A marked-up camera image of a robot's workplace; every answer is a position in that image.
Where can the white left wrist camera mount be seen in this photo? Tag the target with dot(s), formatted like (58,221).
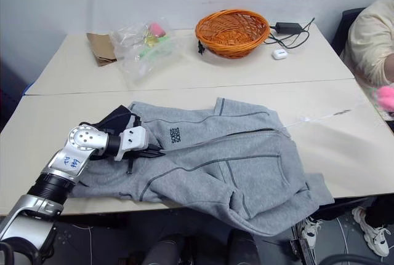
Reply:
(135,137)

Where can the dark rounded shape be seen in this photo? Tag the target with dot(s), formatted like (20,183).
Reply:
(244,248)
(166,251)

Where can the black power adapter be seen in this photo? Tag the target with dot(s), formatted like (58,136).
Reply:
(288,27)

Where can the grey zip jacket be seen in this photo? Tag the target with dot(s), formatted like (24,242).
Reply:
(215,169)

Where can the black chair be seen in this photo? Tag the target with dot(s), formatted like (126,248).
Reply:
(346,31)

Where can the black tag on basket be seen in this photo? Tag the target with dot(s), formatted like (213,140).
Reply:
(201,48)

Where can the clear plastic bag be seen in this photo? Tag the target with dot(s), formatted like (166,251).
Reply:
(135,62)

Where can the white sneaker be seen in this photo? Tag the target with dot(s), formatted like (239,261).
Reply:
(374,234)
(309,232)

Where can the pink fluffy object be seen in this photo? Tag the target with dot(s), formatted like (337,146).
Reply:
(386,97)

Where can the brown paper bag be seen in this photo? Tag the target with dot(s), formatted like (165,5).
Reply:
(100,49)

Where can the dark curved tube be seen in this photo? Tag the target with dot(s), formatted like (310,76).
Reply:
(354,258)

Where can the pink toy in bag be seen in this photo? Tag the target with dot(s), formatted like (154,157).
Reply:
(157,29)

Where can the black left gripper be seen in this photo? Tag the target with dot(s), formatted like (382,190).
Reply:
(144,152)

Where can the white earbuds case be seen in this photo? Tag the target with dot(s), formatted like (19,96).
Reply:
(278,54)

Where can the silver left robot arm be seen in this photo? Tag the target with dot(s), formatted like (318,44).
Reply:
(66,162)

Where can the green toy in bag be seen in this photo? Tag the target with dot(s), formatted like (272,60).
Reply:
(157,48)

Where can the person in beige jacket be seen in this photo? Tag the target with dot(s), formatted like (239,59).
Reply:
(369,40)

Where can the orange wicker basket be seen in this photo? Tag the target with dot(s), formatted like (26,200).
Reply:
(234,46)

